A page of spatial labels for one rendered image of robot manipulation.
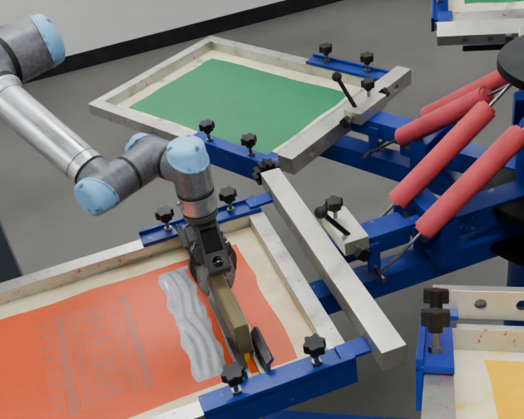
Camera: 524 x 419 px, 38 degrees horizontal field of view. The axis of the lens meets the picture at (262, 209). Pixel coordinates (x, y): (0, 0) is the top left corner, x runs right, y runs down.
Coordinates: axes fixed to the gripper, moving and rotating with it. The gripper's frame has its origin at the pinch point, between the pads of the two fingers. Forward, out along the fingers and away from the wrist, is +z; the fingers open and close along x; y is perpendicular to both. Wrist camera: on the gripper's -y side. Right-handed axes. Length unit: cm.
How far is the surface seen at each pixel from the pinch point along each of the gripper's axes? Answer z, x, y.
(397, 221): -2.9, -42.2, -0.4
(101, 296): 5.8, 24.5, 17.2
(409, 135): -6, -59, 26
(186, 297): 5.3, 6.4, 6.9
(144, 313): 5.8, 16.4, 6.9
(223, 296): -4.7, 0.6, -7.9
